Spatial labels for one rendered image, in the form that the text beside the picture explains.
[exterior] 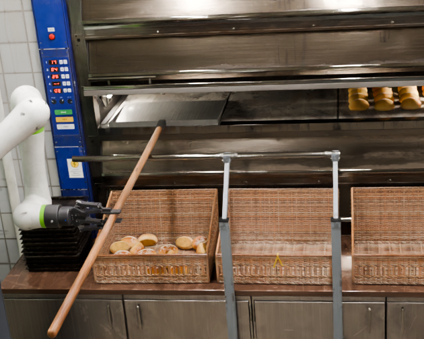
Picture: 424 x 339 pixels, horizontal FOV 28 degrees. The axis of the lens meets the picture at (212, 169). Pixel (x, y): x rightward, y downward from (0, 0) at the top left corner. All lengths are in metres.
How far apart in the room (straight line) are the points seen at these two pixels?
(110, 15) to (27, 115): 1.06
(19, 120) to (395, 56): 1.76
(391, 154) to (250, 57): 0.82
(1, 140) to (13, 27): 1.18
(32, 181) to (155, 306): 0.95
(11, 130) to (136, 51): 1.13
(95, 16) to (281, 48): 0.89
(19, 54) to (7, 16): 0.19
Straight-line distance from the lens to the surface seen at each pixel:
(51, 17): 4.13
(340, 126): 4.09
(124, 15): 4.04
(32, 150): 3.36
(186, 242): 4.20
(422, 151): 4.15
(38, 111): 3.14
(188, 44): 4.05
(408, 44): 3.99
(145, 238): 4.26
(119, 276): 4.00
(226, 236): 3.68
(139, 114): 4.38
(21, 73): 4.29
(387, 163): 4.14
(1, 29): 4.26
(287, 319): 3.93
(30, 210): 3.33
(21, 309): 4.20
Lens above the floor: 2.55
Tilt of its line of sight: 22 degrees down
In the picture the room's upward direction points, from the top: 5 degrees counter-clockwise
